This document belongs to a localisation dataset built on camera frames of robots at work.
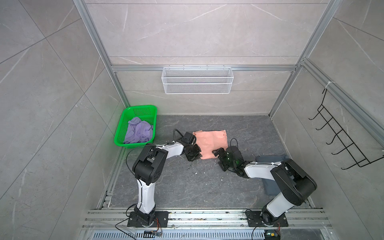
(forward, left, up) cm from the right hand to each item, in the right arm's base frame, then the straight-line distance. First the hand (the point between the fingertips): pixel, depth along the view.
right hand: (213, 155), depth 93 cm
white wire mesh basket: (+44, +10, +26) cm, 52 cm away
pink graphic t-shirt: (+11, +1, -1) cm, 12 cm away
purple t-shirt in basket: (+19, +52, +1) cm, 55 cm away
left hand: (+3, +6, -1) cm, 7 cm away
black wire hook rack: (-14, -55, +28) cm, 64 cm away
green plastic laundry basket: (+40, +49, 0) cm, 63 cm away
